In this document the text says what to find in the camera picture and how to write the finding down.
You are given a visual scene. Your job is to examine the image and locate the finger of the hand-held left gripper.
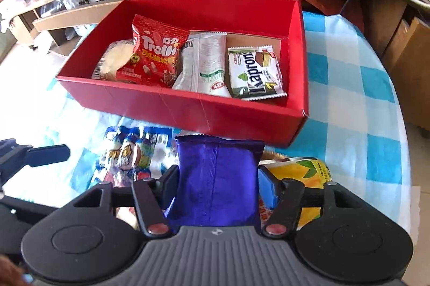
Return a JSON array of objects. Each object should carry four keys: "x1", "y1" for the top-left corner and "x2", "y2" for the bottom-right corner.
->
[{"x1": 0, "y1": 138, "x2": 70, "y2": 170}]

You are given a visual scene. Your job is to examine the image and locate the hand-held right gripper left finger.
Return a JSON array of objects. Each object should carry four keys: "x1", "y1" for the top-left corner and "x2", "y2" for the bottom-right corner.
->
[{"x1": 72, "y1": 165, "x2": 178, "y2": 238}]

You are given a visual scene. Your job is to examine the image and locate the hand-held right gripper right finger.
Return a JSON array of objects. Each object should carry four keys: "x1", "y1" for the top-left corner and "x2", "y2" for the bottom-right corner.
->
[{"x1": 258, "y1": 167, "x2": 361, "y2": 238}]

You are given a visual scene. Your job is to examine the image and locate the yellow mango snack pouch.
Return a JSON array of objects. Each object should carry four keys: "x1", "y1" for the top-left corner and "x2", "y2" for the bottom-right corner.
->
[{"x1": 259, "y1": 156, "x2": 333, "y2": 229}]

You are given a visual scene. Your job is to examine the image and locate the purple foil snack packet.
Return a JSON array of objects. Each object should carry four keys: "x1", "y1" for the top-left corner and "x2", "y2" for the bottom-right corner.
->
[{"x1": 164, "y1": 135, "x2": 266, "y2": 229}]

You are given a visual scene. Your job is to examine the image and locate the blue snack packet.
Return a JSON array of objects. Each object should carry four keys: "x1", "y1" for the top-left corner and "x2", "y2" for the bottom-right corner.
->
[{"x1": 96, "y1": 125, "x2": 173, "y2": 186}]

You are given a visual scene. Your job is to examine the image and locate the red cardboard box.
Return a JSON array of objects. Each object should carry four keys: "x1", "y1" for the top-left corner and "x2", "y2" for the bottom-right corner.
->
[{"x1": 55, "y1": 0, "x2": 310, "y2": 149}]

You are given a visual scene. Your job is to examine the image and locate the white green wafer packet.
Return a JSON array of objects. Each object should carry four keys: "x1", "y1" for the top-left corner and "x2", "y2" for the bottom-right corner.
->
[{"x1": 228, "y1": 46, "x2": 288, "y2": 101}]

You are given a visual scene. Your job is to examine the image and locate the clear packet with yellow pastry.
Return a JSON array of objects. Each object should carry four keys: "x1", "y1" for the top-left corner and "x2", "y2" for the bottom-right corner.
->
[{"x1": 91, "y1": 39, "x2": 135, "y2": 81}]

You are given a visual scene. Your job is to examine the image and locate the long white snack packet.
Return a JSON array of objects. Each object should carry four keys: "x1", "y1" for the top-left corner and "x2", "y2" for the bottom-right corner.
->
[{"x1": 171, "y1": 32, "x2": 232, "y2": 98}]

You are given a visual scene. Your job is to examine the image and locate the red gummy candy packet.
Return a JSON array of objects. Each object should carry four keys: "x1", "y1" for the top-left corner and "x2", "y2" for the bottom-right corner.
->
[{"x1": 116, "y1": 14, "x2": 190, "y2": 88}]

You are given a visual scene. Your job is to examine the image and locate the blue white checkered tablecloth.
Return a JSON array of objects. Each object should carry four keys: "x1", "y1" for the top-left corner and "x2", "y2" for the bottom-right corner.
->
[{"x1": 0, "y1": 10, "x2": 414, "y2": 273}]

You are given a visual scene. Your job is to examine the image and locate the brown cardboard box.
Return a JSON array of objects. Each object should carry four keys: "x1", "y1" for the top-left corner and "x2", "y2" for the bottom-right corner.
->
[{"x1": 381, "y1": 17, "x2": 430, "y2": 132}]

